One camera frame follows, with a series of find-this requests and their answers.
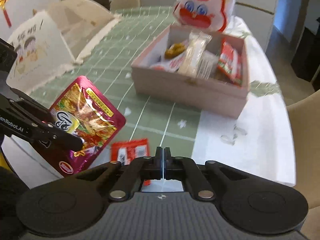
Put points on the pink open gift box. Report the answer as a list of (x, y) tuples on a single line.
[(211, 95)]

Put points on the beige chair far left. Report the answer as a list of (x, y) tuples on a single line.
[(124, 4)]

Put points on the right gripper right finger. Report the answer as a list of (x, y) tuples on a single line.
[(189, 174)]

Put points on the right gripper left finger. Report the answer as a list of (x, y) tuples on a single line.
[(134, 175)]

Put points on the red white snack packet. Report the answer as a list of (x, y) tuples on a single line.
[(229, 63)]

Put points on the red round lid cup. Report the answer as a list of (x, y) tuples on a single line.
[(171, 65)]

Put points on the magenta noodle snack packet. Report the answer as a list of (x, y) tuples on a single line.
[(83, 110)]

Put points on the beige chair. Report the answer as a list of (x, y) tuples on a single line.
[(124, 4), (304, 120)]

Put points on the red white bunny bag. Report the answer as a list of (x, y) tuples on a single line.
[(213, 15)]

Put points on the dark red snack packet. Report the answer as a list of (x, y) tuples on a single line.
[(126, 151)]

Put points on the beige chair right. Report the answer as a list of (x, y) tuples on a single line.
[(304, 120)]

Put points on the white cartoon food cover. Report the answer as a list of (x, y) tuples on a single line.
[(56, 40)]

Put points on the silver green cracker packet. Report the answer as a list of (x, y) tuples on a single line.
[(193, 54)]

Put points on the green grid tablecloth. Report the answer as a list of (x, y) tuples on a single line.
[(259, 141)]

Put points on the blue white snack packet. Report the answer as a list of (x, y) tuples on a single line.
[(207, 65)]

